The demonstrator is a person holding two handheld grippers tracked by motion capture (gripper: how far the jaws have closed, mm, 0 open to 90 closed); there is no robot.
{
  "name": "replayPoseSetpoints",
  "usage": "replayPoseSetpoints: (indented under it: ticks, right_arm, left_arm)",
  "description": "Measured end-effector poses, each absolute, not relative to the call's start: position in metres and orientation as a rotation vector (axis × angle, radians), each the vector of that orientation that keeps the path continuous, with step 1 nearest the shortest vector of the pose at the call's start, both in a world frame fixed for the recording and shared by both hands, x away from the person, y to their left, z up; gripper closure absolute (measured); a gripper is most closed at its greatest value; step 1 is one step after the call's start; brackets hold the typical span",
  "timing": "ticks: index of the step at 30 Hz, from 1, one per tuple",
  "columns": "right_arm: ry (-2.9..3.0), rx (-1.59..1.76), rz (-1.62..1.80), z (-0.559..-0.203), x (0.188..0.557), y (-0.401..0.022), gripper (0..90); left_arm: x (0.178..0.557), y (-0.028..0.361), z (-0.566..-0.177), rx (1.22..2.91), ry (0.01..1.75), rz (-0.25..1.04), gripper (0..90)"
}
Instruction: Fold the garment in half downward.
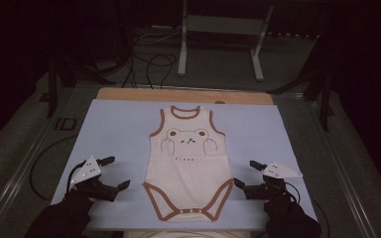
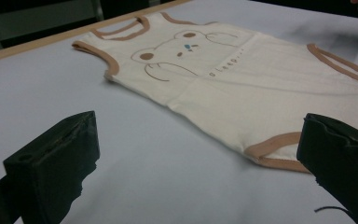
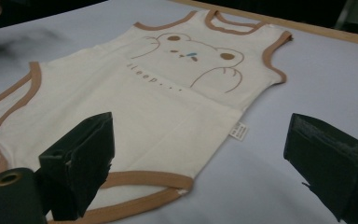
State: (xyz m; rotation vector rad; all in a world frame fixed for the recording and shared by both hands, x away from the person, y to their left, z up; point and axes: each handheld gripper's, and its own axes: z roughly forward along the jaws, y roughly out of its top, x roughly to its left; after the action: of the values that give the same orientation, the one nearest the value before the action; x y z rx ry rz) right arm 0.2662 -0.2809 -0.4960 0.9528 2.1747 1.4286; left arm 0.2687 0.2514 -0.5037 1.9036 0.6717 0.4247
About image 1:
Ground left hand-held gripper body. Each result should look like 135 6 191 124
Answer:
69 156 120 203

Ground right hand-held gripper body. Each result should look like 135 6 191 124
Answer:
244 161 304 201

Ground cream baby bodysuit brown trim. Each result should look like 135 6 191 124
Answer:
143 105 235 223

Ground person's left hand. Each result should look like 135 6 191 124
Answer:
67 184 97 203

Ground person's right hand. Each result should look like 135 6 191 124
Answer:
263 192 292 206

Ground light blue table mat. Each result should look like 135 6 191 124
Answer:
51 98 318 232

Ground black tripod stand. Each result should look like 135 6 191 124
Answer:
266 33 335 133
39 56 117 119

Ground wooden table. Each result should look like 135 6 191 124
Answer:
95 86 275 106

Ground left hand-held gripper cable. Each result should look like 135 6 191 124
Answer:
65 161 87 195

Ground hand-held gripper cable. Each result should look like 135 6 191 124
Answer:
284 181 331 238
65 161 87 195

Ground right hand-held gripper cable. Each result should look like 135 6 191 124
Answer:
284 181 331 238

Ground long black floor cable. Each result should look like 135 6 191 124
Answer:
29 134 79 202

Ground metal floor rail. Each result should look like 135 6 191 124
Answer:
306 98 378 238
0 86 77 238

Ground black floor cables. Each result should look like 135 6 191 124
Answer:
121 53 179 89

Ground white floor cable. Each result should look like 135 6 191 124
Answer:
133 27 184 46

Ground white metal stand frame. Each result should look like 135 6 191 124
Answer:
177 0 274 82

